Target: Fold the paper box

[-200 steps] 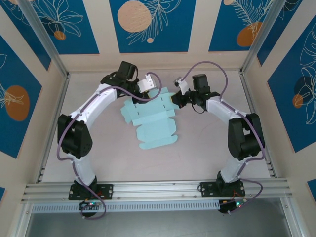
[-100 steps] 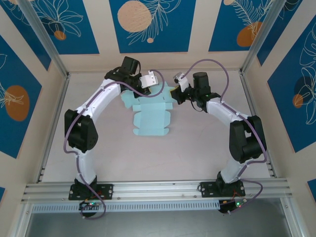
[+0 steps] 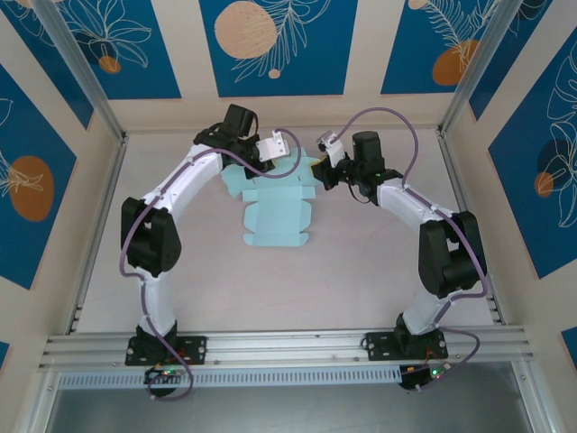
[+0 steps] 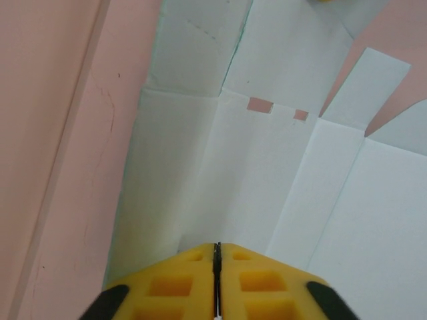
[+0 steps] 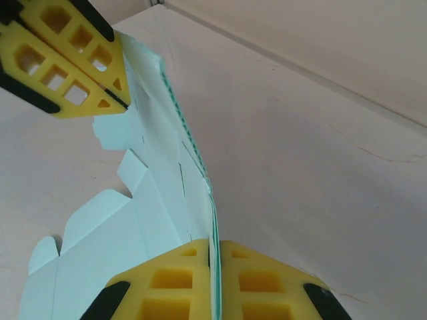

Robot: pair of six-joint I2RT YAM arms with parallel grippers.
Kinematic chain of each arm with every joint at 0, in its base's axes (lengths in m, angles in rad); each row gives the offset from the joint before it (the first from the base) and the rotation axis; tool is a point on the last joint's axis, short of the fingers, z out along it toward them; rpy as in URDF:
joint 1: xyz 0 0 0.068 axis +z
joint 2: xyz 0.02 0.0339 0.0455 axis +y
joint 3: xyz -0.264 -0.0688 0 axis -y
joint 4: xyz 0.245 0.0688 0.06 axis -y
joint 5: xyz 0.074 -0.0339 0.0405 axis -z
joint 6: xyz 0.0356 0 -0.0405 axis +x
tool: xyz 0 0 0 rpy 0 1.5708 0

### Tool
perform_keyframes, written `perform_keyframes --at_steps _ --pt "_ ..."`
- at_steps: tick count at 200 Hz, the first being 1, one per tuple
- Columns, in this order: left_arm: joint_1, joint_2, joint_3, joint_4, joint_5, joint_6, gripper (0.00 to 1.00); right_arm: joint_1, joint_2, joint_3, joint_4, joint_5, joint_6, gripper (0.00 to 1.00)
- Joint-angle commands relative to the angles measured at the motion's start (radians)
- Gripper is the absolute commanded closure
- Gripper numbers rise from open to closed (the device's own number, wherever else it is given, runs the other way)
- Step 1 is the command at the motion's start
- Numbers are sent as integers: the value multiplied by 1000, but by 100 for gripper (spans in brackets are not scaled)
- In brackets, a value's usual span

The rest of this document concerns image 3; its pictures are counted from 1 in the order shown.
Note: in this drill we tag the aluminium frame post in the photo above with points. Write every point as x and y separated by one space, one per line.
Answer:
76 58
487 58

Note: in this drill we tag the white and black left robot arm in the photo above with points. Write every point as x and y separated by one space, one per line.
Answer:
153 297

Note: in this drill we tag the grey metal panel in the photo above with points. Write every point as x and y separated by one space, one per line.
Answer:
288 412

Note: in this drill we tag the aluminium cross rail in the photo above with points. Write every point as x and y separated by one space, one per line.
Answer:
288 345

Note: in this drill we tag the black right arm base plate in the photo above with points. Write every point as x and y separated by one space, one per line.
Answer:
378 345

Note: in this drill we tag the aluminium side rail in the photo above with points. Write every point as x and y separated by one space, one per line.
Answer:
101 225
464 203

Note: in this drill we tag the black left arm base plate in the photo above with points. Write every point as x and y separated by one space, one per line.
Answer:
194 349

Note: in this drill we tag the light blue paper box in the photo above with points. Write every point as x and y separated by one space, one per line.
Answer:
275 216

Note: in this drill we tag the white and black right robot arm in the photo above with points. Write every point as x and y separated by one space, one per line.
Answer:
424 311

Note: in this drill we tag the blue floral wall poster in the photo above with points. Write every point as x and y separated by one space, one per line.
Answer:
532 40
428 45
541 180
31 180
135 45
279 45
40 54

